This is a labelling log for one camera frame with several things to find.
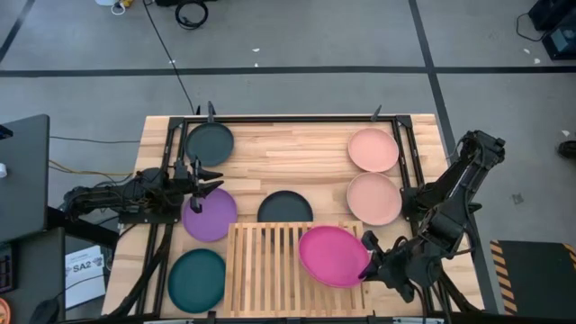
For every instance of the black frame clamp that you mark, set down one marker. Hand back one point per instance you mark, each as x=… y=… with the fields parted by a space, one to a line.
x=376 y=113
x=210 y=111

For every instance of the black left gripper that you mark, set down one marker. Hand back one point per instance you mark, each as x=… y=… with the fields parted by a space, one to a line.
x=184 y=180

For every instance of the white printed paper sheet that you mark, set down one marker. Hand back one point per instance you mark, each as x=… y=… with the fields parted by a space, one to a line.
x=85 y=288

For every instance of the black computer mouse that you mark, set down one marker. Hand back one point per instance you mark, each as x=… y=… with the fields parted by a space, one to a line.
x=44 y=312

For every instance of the yellow object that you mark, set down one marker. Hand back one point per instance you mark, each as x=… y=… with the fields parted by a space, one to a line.
x=127 y=2

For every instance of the dark grey plate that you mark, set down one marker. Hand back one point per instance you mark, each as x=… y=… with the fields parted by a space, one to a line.
x=209 y=144

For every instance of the wooden slatted shelf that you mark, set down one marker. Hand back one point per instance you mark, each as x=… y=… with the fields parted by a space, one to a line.
x=261 y=279

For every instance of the black box with blue panel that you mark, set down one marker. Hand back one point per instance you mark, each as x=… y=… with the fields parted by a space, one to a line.
x=560 y=42

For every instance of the pink plate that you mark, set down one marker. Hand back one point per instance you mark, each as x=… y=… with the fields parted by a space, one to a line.
x=373 y=198
x=373 y=150

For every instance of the dark teal plate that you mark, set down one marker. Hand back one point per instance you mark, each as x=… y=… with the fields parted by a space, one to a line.
x=196 y=281

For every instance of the black equipment case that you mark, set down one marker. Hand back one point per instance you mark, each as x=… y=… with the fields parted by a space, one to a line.
x=552 y=13

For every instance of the dark grey monitor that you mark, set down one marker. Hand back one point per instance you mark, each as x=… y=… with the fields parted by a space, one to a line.
x=22 y=180

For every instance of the orange round object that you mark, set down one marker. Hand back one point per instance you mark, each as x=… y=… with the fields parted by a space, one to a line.
x=3 y=311

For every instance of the flat black object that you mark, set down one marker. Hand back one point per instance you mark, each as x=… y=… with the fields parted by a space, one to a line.
x=173 y=2

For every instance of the black plate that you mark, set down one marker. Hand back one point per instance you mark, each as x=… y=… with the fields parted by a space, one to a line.
x=284 y=207

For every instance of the small black keypad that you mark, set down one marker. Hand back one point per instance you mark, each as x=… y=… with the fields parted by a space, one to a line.
x=4 y=272

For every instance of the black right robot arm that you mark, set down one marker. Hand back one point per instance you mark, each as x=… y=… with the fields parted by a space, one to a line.
x=459 y=180

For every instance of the magenta plate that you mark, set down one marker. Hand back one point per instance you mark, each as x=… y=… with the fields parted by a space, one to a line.
x=333 y=256

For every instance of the black mat with hazard stripes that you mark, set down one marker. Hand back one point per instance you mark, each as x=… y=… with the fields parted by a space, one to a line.
x=535 y=279

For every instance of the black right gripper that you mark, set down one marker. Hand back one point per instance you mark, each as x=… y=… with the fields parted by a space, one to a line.
x=400 y=270

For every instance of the small white object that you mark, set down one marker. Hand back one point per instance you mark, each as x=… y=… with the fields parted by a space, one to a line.
x=2 y=170

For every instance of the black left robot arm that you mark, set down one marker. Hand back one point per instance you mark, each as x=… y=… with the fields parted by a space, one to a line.
x=135 y=191

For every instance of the small black device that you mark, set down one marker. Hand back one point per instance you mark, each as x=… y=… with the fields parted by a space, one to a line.
x=4 y=132

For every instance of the purple plate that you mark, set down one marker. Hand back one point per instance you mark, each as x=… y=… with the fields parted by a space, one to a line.
x=213 y=220

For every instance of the dark grey desk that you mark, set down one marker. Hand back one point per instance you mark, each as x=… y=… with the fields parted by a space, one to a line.
x=36 y=279

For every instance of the small black rounded object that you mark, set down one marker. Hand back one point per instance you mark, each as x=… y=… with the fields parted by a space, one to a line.
x=568 y=149

